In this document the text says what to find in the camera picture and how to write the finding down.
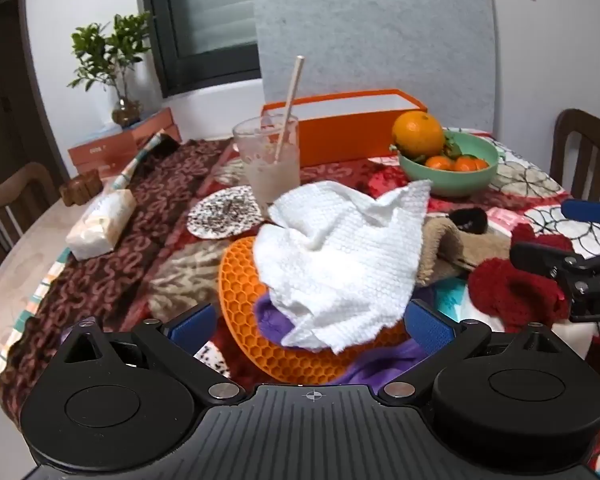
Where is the beige paper straw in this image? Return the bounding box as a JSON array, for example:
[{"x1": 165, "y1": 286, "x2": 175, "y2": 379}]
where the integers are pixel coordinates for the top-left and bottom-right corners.
[{"x1": 274, "y1": 56, "x2": 306, "y2": 163}]

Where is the red knitted cloth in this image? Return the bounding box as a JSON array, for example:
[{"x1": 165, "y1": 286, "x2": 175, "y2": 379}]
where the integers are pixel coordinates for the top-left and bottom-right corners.
[{"x1": 467, "y1": 222, "x2": 573, "y2": 333}]

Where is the green bowl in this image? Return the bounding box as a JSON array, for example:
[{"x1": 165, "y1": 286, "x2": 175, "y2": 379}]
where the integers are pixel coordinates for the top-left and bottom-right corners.
[{"x1": 397, "y1": 130, "x2": 499, "y2": 198}]

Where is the black hair scrunchie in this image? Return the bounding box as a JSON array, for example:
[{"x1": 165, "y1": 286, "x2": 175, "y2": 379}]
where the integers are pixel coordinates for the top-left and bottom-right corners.
[{"x1": 450, "y1": 208, "x2": 488, "y2": 235}]

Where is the dark framed window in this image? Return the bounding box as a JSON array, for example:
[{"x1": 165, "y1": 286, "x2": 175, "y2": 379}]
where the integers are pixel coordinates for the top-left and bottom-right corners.
[{"x1": 139, "y1": 0, "x2": 262, "y2": 98}]

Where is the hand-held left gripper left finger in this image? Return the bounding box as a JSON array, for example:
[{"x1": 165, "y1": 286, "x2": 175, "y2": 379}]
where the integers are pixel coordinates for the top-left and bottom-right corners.
[{"x1": 60, "y1": 302, "x2": 246, "y2": 406}]

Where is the clear glass cup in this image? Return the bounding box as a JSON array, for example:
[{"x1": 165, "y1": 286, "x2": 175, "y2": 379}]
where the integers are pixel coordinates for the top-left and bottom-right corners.
[{"x1": 232, "y1": 114, "x2": 301, "y2": 207}]

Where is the brown fleece towel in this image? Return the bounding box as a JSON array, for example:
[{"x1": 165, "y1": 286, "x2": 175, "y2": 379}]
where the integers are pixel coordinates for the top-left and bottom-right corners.
[{"x1": 417, "y1": 215, "x2": 513, "y2": 287}]

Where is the green potted plant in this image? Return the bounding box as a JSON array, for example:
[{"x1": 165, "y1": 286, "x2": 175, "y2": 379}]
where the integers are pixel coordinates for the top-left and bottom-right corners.
[{"x1": 67, "y1": 11, "x2": 153, "y2": 128}]

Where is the white waffle cloth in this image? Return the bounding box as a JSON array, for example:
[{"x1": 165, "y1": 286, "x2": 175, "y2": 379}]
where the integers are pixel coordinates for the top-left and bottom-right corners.
[{"x1": 254, "y1": 179, "x2": 433, "y2": 353}]

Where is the tissue pack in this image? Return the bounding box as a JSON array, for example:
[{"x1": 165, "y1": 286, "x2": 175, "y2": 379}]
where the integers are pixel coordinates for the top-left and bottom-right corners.
[{"x1": 66, "y1": 189, "x2": 137, "y2": 261}]

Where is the dark wooden chair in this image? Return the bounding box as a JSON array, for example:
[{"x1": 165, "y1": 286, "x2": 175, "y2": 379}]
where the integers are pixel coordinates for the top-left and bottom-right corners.
[{"x1": 550, "y1": 108, "x2": 600, "y2": 201}]

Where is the brown wooden holder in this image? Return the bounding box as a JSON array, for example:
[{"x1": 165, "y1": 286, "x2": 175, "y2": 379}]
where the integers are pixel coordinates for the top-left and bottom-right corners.
[{"x1": 60, "y1": 169, "x2": 104, "y2": 207}]

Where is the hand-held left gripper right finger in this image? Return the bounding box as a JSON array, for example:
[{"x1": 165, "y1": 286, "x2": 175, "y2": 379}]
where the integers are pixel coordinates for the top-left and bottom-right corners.
[{"x1": 377, "y1": 299, "x2": 561, "y2": 406}]

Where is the round speckled coaster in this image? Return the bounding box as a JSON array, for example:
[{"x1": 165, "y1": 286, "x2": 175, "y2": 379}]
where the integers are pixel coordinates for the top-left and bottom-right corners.
[{"x1": 186, "y1": 185, "x2": 262, "y2": 238}]

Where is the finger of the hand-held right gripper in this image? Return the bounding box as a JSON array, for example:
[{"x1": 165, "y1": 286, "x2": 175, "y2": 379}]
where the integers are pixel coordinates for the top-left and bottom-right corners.
[
  {"x1": 509, "y1": 241, "x2": 600, "y2": 324},
  {"x1": 561, "y1": 199, "x2": 600, "y2": 241}
]

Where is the light wooden chair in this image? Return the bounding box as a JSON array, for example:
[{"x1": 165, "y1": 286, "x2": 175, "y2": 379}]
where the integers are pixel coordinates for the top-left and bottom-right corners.
[{"x1": 0, "y1": 161, "x2": 61, "y2": 266}]

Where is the purple cloth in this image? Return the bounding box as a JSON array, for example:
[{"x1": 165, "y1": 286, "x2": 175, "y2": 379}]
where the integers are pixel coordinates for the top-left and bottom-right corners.
[{"x1": 254, "y1": 292, "x2": 431, "y2": 397}]

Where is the orange honeycomb silicone mat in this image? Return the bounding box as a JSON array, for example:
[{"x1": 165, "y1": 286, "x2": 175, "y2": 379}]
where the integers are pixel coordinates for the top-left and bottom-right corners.
[{"x1": 219, "y1": 236, "x2": 411, "y2": 393}]

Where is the grey felt panel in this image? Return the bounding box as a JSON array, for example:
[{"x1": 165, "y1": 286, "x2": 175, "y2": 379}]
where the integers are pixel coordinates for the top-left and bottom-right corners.
[{"x1": 249, "y1": 0, "x2": 497, "y2": 133}]

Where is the brown patterned blanket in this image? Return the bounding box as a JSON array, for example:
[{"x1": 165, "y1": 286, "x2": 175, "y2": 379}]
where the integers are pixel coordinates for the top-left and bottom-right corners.
[{"x1": 0, "y1": 137, "x2": 281, "y2": 431}]

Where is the orange rectangular box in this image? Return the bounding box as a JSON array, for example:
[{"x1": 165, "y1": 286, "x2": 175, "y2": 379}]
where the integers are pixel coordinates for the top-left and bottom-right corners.
[{"x1": 260, "y1": 89, "x2": 428, "y2": 167}]

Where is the large orange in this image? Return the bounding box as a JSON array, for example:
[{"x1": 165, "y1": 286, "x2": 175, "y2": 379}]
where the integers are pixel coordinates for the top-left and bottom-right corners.
[{"x1": 391, "y1": 111, "x2": 446, "y2": 158}]

